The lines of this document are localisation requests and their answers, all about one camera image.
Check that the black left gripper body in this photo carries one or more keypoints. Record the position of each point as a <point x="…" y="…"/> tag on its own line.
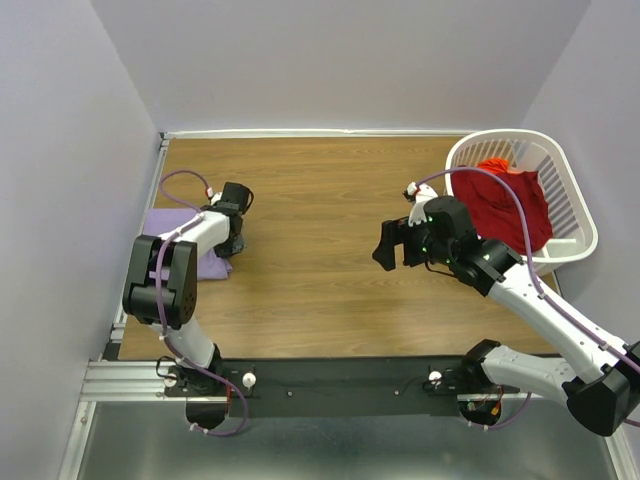
<point x="234" y="245"/>

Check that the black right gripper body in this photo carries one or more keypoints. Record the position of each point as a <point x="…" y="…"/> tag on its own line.
<point x="419" y="246"/>

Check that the lavender t-shirt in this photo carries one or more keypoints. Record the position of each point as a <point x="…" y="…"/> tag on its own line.
<point x="162" y="220"/>

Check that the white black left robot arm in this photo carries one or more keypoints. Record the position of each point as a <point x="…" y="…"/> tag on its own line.
<point x="161" y="286"/>

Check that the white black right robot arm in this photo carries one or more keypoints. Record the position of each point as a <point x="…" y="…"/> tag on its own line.
<point x="595" y="375"/>

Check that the dark red t-shirt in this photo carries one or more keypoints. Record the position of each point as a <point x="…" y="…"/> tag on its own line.
<point x="494" y="212"/>

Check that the orange t-shirt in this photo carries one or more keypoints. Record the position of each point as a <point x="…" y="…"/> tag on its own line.
<point x="497" y="165"/>

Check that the white plastic laundry basket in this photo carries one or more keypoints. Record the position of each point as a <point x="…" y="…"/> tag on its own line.
<point x="575" y="236"/>

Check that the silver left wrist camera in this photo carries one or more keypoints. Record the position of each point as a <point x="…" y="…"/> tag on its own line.
<point x="213" y="196"/>

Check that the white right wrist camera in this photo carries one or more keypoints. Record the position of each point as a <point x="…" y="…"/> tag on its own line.
<point x="418" y="195"/>

